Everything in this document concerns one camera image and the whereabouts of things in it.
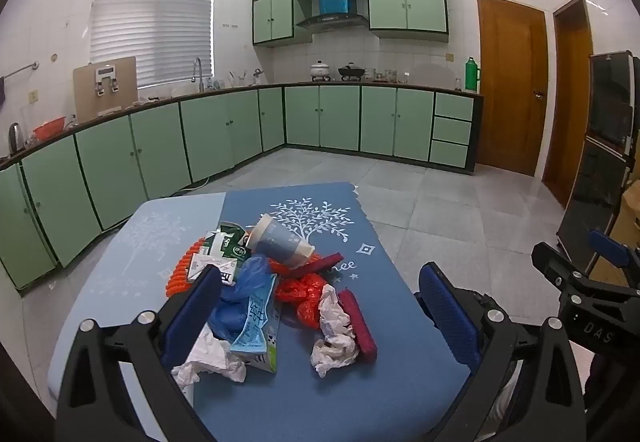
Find dark red sponge strip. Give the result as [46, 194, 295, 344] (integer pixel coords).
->
[337, 289, 378, 365]
[285, 251, 346, 279]

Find closed wooden door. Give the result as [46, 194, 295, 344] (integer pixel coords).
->
[476, 0, 547, 177]

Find green lower kitchen cabinets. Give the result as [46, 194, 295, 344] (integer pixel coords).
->
[0, 83, 485, 290]

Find brown board with white clips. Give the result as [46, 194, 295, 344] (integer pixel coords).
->
[73, 56, 138, 120]

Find wooden door in frame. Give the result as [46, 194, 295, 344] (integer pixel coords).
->
[542, 0, 593, 209]

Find black glass cabinet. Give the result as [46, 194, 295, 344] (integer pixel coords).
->
[556, 50, 640, 273]

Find wall towel bar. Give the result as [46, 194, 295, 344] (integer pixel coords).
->
[0, 62, 40, 80]

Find steel kettle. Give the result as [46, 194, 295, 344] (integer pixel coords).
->
[7, 122, 26, 155]

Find blue and cream paper cup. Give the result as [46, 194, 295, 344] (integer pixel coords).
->
[248, 213, 316, 269]

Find red plastic bag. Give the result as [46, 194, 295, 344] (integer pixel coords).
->
[274, 272, 331, 329]

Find dark blue tree-print tablecloth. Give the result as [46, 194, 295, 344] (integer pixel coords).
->
[192, 181, 473, 442]

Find blue plastic glove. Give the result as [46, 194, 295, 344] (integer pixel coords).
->
[207, 256, 276, 340]

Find white tissue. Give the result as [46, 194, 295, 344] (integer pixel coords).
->
[310, 285, 358, 378]
[171, 325, 248, 390]

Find range hood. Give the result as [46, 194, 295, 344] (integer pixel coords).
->
[295, 12, 370, 29]

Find light blue drink carton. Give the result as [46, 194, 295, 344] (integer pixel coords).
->
[229, 272, 281, 373]

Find white window blind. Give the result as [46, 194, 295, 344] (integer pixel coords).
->
[89, 0, 216, 90]

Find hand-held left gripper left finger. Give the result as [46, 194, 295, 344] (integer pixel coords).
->
[56, 265, 223, 442]

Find green white milk carton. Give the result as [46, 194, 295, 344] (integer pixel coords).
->
[187, 221, 253, 285]

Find red plastic basin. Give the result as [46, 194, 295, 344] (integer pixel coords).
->
[32, 116, 67, 138]

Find orange foam net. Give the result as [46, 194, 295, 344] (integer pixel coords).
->
[165, 236, 328, 299]

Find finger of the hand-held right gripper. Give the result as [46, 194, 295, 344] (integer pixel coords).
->
[587, 228, 640, 283]
[531, 242, 592, 294]

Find light blue tablecloth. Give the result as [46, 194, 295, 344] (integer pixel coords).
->
[47, 192, 228, 423]

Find cardboard box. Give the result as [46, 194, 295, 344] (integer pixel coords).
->
[590, 182, 640, 275]

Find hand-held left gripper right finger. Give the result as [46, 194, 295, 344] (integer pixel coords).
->
[414, 262, 587, 442]

